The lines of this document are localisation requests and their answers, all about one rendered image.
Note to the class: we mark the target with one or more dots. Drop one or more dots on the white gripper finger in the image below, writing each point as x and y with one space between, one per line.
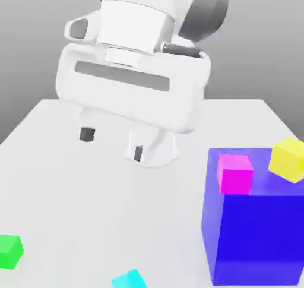
87 134
138 153

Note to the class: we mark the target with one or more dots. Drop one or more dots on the large blue box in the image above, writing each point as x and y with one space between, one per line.
261 233

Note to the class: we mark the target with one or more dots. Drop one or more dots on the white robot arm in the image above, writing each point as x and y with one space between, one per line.
133 19

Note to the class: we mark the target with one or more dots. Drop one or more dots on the small yellow cube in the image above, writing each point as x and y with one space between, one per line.
287 159

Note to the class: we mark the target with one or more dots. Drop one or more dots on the small cyan cube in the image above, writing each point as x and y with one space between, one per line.
129 280

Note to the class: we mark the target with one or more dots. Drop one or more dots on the small green cube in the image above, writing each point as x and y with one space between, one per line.
9 252

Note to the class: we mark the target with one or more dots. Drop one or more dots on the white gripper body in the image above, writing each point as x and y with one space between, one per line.
123 102

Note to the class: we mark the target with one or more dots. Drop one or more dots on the small magenta cube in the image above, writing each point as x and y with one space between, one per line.
235 178

